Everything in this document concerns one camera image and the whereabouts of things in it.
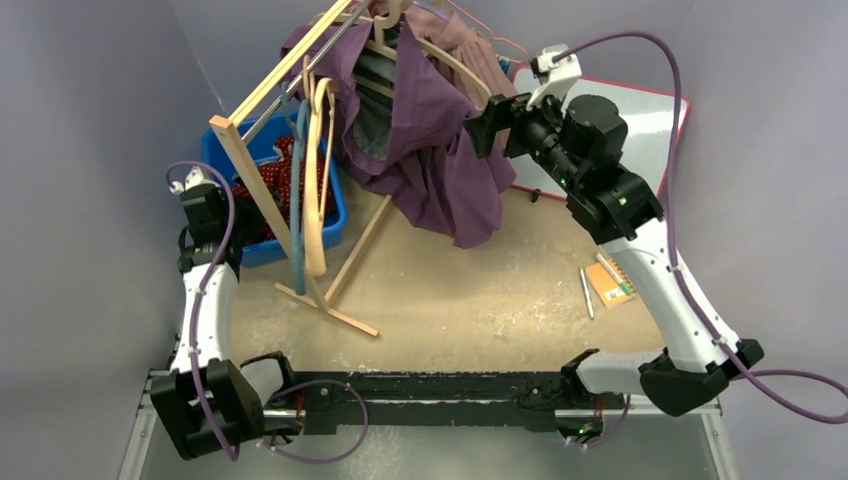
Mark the purple shirt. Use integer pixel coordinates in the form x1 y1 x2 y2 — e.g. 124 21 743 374
315 25 516 249

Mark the blue-grey plastic hanger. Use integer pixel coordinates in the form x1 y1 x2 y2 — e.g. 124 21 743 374
286 93 312 295

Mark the red polka dot skirt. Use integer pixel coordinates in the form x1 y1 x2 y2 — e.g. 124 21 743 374
232 135 337 245

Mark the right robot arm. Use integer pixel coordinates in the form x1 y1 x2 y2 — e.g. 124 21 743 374
464 94 764 416

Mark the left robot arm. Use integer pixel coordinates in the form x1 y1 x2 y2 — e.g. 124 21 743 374
150 182 298 460

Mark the pink garment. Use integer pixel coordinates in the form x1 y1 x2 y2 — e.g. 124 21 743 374
405 1 518 97

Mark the silver pen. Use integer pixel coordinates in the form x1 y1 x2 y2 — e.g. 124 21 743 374
578 267 595 320

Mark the orange card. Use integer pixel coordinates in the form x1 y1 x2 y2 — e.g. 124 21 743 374
585 253 637 309

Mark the green white marker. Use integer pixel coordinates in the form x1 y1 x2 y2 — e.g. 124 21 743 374
595 252 632 295

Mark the blue plastic bin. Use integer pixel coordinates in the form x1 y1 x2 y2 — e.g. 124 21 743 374
200 113 349 268

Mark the wooden clothes rack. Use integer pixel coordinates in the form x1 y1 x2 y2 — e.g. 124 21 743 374
208 0 393 339

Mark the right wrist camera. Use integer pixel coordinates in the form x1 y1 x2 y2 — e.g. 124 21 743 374
526 44 582 110

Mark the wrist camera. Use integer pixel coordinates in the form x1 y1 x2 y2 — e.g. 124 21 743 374
168 166 220 195
526 44 582 110

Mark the whiteboard with pink frame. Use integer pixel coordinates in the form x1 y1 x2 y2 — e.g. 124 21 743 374
511 67 674 200

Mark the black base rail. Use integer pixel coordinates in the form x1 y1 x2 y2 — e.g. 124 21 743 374
263 370 625 437

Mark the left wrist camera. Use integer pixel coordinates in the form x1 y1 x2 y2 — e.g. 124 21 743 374
168 166 220 195

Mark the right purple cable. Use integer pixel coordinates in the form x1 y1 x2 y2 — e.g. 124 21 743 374
549 30 848 425

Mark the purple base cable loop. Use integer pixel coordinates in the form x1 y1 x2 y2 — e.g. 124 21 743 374
254 378 371 466

